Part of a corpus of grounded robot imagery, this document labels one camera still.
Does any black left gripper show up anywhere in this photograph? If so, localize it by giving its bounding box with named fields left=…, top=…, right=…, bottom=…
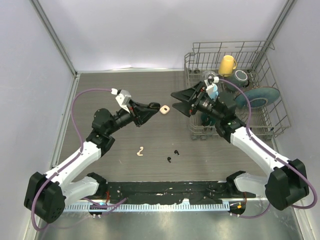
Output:
left=106, top=99, right=157, bottom=135

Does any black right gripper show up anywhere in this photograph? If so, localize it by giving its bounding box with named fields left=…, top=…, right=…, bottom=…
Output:
left=171, top=81, right=223, bottom=121

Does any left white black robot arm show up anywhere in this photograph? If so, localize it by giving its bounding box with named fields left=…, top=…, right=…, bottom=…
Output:
left=24, top=100, right=161, bottom=224

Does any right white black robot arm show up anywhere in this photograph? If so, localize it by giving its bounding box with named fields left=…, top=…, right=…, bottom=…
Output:
left=171, top=82, right=310, bottom=211

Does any beige earbud charging case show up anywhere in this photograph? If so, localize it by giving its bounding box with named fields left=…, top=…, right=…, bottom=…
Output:
left=159, top=105, right=170, bottom=115

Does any dark teal mug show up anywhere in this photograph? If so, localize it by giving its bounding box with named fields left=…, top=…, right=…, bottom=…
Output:
left=200, top=113, right=216, bottom=127

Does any light blue mug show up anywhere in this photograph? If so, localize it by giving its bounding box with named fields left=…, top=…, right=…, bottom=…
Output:
left=206, top=83, right=219, bottom=101

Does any clear drinking glass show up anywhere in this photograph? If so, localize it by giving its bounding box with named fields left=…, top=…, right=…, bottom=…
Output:
left=200, top=70, right=219, bottom=84

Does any beige earbud pair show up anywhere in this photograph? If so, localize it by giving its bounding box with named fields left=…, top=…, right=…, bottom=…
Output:
left=136, top=146, right=144, bottom=157

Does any yellow mug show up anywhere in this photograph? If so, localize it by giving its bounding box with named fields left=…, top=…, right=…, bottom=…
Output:
left=218, top=55, right=238, bottom=77

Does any grey-green mug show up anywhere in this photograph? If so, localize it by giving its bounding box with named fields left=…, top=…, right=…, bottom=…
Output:
left=225, top=70, right=249, bottom=89

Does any teal ceramic plate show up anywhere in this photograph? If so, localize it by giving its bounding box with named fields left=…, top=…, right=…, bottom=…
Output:
left=234, top=86, right=280, bottom=109

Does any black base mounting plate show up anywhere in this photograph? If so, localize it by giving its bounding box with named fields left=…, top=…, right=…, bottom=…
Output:
left=88, top=181, right=256, bottom=205

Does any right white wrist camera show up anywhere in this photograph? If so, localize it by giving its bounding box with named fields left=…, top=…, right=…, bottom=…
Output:
left=203, top=76, right=219, bottom=99

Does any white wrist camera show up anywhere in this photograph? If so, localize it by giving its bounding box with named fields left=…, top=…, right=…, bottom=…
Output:
left=203, top=76, right=219, bottom=99
left=111, top=88, right=132, bottom=112

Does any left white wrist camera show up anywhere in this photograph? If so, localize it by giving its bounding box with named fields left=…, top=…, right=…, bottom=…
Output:
left=111, top=88, right=132, bottom=112

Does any grey wire dish rack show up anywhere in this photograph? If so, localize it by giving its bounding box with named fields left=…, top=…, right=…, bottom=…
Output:
left=184, top=40, right=291, bottom=141

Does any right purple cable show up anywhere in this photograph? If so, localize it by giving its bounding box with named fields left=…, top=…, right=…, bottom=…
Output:
left=219, top=79, right=317, bottom=219

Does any white slotted cable duct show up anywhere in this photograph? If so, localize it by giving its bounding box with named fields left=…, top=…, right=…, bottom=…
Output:
left=64, top=201, right=230, bottom=214

